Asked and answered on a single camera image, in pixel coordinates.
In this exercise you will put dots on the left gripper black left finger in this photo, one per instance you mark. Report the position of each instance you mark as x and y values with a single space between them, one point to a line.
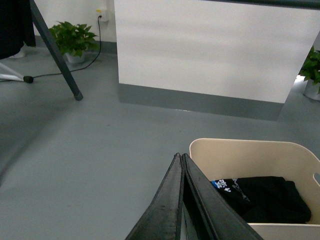
162 220

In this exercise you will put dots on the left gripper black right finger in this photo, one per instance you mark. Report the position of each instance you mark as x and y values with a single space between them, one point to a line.
211 216

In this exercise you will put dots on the beige plastic laundry hamper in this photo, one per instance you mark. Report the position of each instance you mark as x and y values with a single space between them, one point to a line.
236 158

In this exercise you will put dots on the black printed t-shirt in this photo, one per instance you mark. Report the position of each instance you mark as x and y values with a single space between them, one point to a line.
264 199

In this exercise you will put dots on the green potted plant right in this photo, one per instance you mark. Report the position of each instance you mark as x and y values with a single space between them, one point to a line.
310 70

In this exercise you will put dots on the green potted plant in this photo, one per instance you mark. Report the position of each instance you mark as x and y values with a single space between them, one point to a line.
310 70
74 40

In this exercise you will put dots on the green potted plant left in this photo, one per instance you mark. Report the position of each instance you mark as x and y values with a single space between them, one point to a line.
74 40

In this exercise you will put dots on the dark grey rack leg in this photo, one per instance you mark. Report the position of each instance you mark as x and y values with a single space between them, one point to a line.
51 45

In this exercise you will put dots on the white rack leg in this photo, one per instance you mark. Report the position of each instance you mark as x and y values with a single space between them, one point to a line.
10 74

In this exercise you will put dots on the black hanging garment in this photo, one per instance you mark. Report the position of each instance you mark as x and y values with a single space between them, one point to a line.
16 27

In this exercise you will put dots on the white wall socket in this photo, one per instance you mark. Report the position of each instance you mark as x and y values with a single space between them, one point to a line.
102 14

